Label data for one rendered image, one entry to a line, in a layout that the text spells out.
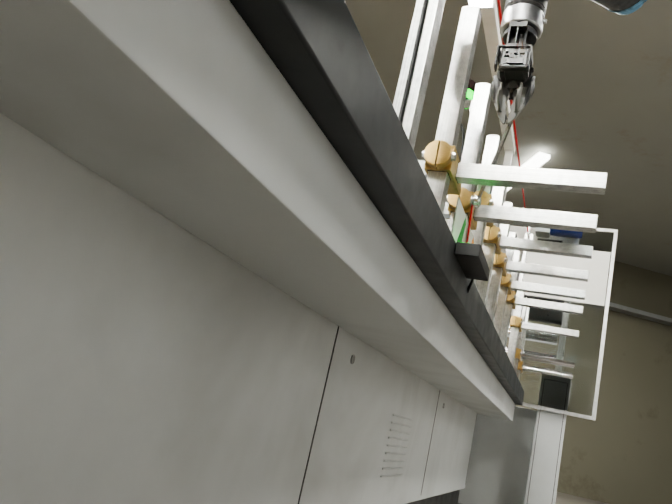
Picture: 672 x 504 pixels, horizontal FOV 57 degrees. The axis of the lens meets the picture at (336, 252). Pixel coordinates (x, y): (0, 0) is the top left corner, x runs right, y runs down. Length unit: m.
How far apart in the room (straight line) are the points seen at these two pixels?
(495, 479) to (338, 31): 3.56
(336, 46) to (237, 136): 0.13
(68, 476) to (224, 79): 0.45
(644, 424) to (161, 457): 9.25
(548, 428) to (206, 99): 3.50
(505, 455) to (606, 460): 5.68
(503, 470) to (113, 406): 3.37
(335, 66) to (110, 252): 0.31
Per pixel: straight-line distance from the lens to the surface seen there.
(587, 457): 9.43
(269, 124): 0.55
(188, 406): 0.88
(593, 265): 3.98
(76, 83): 0.47
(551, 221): 1.40
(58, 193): 0.64
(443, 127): 1.19
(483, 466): 3.98
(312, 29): 0.53
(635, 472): 9.81
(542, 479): 3.83
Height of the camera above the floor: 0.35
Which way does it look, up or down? 14 degrees up
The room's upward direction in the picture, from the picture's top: 13 degrees clockwise
